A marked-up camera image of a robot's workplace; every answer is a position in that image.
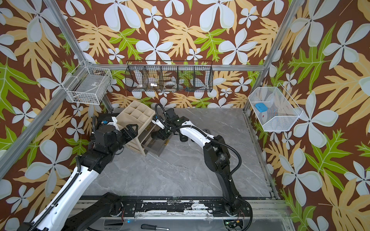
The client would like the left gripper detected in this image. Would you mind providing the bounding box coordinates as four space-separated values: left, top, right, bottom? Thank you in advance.
108 123 138 158

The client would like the grey drawer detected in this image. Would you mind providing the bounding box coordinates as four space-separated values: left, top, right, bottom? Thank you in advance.
142 131 170 156

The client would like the beige drawer organizer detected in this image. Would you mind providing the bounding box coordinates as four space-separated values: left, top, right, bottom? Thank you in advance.
116 101 155 156

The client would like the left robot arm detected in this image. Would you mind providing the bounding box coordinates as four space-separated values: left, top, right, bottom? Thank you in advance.
18 122 138 231

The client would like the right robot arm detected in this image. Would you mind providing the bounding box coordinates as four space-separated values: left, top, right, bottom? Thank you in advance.
152 104 252 217

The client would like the black plastic case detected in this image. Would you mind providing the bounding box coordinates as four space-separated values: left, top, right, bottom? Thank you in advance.
91 113 119 136

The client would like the blue object in basket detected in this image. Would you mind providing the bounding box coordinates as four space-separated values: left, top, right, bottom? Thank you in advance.
255 103 268 113

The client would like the black screwdriver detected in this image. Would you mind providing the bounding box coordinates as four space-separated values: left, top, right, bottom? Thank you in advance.
141 224 170 231

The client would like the white mesh basket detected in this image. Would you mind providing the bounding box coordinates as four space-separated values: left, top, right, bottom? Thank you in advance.
248 87 303 132

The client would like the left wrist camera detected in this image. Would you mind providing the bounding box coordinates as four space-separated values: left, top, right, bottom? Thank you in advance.
101 117 119 130

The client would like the black wire basket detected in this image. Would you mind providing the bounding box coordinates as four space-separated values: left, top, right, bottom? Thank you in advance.
124 60 214 92

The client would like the white wire basket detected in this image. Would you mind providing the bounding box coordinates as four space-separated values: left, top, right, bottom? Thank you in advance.
63 61 112 105

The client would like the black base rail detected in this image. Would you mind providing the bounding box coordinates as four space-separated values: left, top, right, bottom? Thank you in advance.
101 193 252 218

